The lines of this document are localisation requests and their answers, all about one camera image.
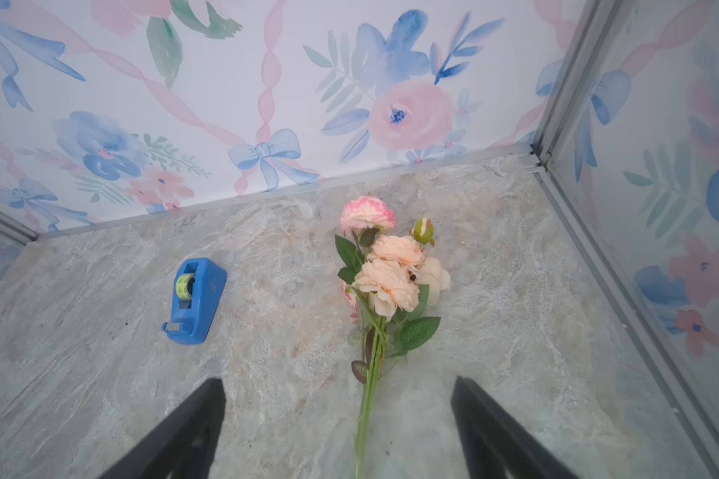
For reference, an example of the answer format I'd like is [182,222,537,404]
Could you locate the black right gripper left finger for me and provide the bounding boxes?
[102,378,226,478]

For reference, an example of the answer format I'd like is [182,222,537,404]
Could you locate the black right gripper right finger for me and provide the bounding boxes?
[451,376,576,479]

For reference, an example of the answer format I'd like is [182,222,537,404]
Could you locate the blue tape dispenser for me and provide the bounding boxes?
[161,257,228,345]

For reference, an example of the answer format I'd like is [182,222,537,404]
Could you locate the artificial pink cream flower bouquet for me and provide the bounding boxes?
[335,196,451,478]

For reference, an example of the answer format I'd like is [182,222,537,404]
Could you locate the aluminium corner post right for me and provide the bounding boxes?
[531,0,633,168]

